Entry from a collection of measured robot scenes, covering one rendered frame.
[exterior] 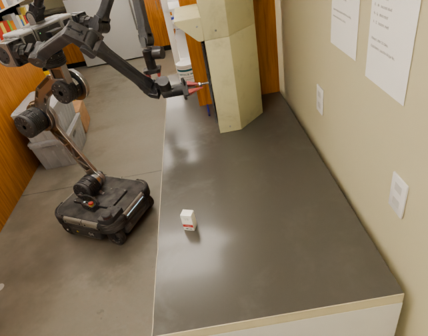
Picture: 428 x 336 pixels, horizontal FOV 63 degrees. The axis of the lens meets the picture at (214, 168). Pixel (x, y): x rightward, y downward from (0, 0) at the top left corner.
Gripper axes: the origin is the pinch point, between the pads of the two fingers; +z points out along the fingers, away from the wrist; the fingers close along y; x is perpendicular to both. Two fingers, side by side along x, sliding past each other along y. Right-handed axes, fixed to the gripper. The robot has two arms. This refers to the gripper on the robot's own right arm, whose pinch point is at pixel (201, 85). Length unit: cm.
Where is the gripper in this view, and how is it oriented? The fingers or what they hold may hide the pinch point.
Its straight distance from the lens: 180.4
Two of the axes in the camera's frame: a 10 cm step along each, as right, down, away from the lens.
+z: 9.8, -1.7, -0.3
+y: -1.7, -9.8, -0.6
